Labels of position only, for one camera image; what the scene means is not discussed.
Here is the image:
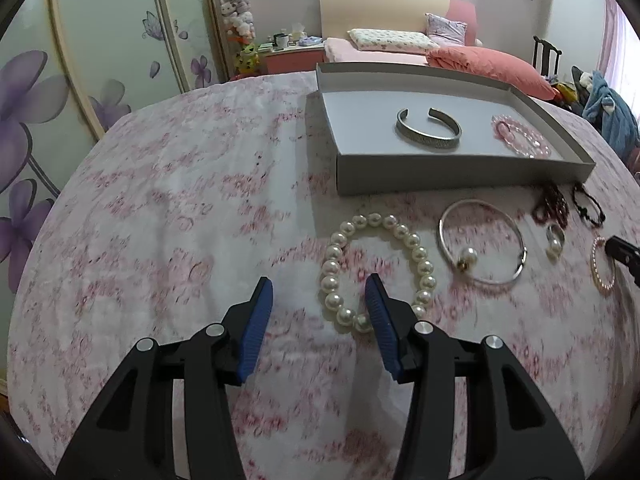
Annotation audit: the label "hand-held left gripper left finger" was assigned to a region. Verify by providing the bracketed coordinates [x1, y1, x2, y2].
[56, 276, 275, 480]

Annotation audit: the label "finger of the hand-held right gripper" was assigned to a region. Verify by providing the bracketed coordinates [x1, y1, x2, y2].
[605, 235, 640, 288]

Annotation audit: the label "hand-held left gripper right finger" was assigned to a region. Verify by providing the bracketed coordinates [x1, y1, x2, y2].
[364, 273, 586, 480]

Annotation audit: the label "pink beaded bangle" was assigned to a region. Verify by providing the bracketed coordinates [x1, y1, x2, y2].
[590, 235, 617, 296]

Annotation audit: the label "black cord bracelet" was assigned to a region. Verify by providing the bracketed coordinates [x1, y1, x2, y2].
[571, 181, 607, 230]

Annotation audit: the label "silver ring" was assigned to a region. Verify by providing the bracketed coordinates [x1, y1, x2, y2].
[546, 224, 566, 261]

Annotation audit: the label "white pearl bead bracelet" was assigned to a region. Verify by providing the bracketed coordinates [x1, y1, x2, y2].
[320, 213, 437, 335]

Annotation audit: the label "dark red bead bracelet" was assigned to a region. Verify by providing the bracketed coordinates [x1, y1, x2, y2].
[531, 181, 571, 226]

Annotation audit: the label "silver bangle with pearl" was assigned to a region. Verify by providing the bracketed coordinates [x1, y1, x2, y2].
[438, 199, 528, 286]

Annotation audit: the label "grey shallow tray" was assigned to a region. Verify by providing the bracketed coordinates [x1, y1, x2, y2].
[305, 62, 597, 197]

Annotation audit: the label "blue garment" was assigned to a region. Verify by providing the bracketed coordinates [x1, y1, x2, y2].
[582, 71, 640, 158]

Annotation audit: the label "pile of colourful clothes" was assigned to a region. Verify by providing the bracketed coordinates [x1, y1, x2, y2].
[554, 77, 585, 109]

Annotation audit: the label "silver open cuff bangle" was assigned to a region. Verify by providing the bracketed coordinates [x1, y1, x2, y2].
[396, 107, 463, 151]

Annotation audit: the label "dark wooden chair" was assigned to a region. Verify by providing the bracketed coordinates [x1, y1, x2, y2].
[532, 36, 563, 78]

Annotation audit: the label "pink curtain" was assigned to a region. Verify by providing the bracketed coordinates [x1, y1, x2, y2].
[600, 0, 640, 101]

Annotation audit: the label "coral pink duvet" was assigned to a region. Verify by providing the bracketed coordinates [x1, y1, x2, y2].
[426, 46, 557, 101]

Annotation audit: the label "pink nightstand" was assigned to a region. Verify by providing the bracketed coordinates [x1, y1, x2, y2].
[260, 42, 326, 76]

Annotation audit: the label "pink bed sheet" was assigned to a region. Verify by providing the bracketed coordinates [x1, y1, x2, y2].
[324, 38, 431, 67]

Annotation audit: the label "white floral pillow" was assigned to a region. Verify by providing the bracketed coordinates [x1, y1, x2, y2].
[347, 28, 441, 53]

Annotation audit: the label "small lilac pillow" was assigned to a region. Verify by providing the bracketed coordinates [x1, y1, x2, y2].
[425, 13, 468, 43]

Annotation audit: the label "stack of plush toys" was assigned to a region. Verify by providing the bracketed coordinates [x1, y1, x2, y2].
[220, 0, 261, 77]

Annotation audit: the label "cream and pink headboard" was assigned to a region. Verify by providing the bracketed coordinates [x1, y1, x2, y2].
[318, 0, 478, 47]

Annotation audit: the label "floral sliding wardrobe doors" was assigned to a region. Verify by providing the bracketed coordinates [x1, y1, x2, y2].
[0, 0, 226, 306]

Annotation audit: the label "pink crystal bead bracelet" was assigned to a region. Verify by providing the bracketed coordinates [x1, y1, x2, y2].
[491, 114, 552, 159]

